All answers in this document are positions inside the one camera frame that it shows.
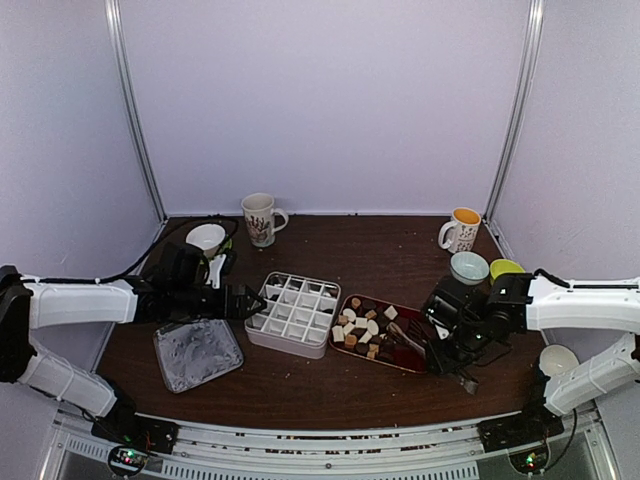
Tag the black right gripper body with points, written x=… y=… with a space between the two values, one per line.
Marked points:
x=470 y=339

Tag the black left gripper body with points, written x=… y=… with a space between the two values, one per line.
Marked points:
x=186 y=302

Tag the metal serving tongs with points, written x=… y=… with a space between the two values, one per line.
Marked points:
x=465 y=380

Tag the red chocolate tray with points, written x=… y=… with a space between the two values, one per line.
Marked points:
x=358 y=329

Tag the white divided tin box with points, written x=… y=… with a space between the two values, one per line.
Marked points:
x=298 y=315

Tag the bunny print tin lid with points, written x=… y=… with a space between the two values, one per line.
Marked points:
x=190 y=355

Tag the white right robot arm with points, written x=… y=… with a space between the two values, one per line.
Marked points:
x=605 y=312

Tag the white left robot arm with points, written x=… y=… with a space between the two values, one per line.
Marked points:
x=29 y=303

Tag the light blue bowl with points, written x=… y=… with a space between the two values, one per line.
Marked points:
x=469 y=268

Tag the lime green bowl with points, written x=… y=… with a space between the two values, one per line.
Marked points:
x=503 y=266

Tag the white bowl green rim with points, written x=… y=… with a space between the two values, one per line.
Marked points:
x=207 y=237

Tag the dark bowl white inside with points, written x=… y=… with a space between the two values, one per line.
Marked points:
x=555 y=360

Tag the beige floral mug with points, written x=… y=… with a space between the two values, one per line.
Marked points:
x=263 y=219

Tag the white mug yellow inside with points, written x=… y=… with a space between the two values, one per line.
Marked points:
x=459 y=233

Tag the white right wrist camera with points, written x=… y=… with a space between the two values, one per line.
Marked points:
x=443 y=333

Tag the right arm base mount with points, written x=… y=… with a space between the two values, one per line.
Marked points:
x=524 y=439

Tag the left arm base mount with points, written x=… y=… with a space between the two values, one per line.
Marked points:
x=136 y=447

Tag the metal front rail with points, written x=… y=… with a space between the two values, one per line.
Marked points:
x=441 y=451

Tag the left aluminium frame post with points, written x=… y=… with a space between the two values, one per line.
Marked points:
x=117 y=38

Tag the aluminium frame post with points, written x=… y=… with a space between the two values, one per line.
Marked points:
x=117 y=38
x=528 y=64

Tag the right aluminium frame post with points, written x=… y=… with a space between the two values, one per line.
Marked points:
x=528 y=64

